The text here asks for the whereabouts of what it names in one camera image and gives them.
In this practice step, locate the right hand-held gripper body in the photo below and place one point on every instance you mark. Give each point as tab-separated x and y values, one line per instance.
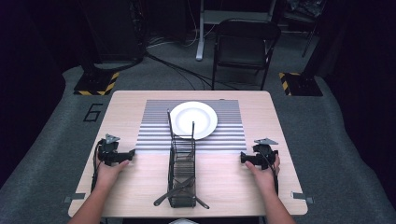
263	157

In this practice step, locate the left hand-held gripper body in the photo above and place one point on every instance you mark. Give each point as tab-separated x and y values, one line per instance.
109	154

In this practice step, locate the metal table knife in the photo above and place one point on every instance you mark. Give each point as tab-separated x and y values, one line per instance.
170	124

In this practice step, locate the metal fork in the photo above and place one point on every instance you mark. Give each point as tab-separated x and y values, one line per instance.
193	129

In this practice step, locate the person's left hand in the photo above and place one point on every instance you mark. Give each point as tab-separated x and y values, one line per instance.
107	175

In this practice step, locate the person's right hand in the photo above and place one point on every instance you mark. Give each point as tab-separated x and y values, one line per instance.
267	179

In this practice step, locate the grey striped placemat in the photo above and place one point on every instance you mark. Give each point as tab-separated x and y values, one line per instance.
227	124

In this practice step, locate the dark cutlery piece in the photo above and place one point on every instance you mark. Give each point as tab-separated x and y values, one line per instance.
172	193
199	202

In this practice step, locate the white round plate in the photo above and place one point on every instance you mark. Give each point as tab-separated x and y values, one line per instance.
193	119

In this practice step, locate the black stand base hazard stripes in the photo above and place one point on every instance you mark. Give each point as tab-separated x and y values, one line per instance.
95	84
301	84

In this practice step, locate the white rounded object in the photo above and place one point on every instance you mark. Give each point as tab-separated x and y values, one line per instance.
183	221

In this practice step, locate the black folding chair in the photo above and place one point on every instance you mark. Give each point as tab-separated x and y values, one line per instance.
244	46

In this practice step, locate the grey metal table bracket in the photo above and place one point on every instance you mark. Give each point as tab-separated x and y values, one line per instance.
74	197
301	196

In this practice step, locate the white desk frame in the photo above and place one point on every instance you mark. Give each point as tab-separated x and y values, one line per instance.
200	31

